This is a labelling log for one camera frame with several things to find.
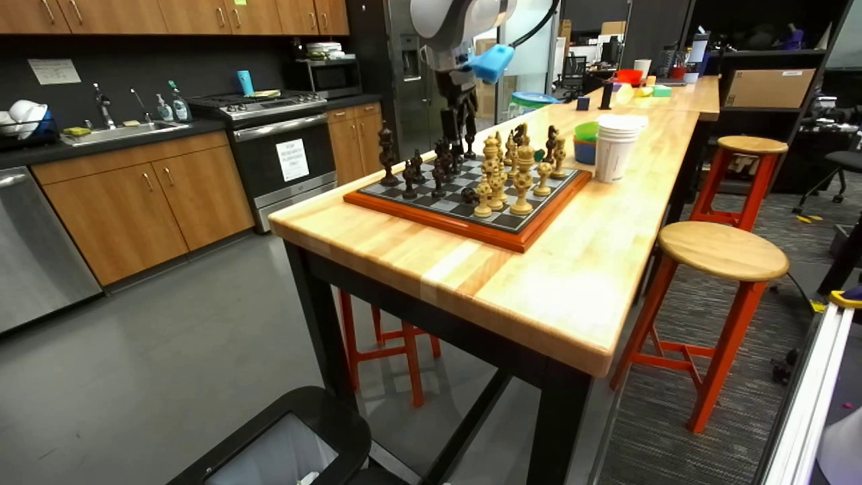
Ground kitchen sink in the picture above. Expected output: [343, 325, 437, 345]
[59, 123, 191, 147]

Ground stainless steel refrigerator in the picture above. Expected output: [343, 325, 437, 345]
[349, 0, 444, 155]

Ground stainless steel dishwasher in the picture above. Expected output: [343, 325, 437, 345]
[0, 168, 102, 332]

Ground black gripper blue mount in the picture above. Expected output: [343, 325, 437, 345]
[435, 42, 514, 155]

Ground black microwave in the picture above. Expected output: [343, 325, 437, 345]
[283, 60, 361, 97]

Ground wooden chess board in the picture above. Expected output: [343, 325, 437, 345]
[346, 158, 591, 252]

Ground orange stool under table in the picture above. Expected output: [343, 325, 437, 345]
[338, 289, 425, 406]

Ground green and blue bowl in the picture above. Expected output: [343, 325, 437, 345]
[573, 122, 598, 163]

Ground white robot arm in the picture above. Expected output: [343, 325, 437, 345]
[410, 0, 560, 158]

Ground near wooden orange stool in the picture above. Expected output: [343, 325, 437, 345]
[614, 221, 790, 434]

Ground far wooden orange stool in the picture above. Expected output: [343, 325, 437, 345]
[691, 135, 790, 228]

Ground wooden orange stool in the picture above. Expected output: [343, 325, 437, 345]
[614, 221, 790, 434]
[691, 135, 790, 228]

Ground white paper cup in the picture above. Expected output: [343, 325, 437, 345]
[595, 114, 646, 184]

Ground butcher block table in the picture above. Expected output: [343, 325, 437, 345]
[270, 76, 720, 485]

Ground stainless steel oven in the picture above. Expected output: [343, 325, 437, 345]
[191, 91, 335, 234]

